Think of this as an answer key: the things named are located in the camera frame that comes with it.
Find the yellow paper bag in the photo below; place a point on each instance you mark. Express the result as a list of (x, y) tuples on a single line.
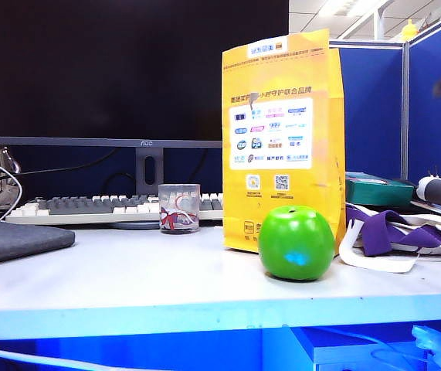
[(282, 77)]

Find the gray monitor stand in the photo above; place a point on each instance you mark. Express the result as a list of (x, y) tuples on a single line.
[(140, 170)]

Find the clear plastic bag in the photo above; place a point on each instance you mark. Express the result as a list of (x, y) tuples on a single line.
[(436, 344)]

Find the blue partition panel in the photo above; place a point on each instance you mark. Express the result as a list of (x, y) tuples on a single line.
[(370, 116), (436, 135)]

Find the clear plastic cup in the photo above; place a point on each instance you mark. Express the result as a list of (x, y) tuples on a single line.
[(177, 193)]

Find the black AOC computer monitor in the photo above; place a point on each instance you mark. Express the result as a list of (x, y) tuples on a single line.
[(127, 77)]

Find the green box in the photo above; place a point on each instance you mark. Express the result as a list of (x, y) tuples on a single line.
[(378, 193)]

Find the dark gray flat pad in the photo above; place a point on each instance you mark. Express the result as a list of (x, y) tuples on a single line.
[(15, 239)]

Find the white and purple tote bag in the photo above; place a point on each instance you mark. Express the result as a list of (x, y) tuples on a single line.
[(378, 232)]

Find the green apple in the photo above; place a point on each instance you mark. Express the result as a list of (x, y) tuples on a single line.
[(297, 239)]

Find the gray and white keyboard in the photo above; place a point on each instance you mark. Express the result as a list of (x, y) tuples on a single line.
[(69, 205)]

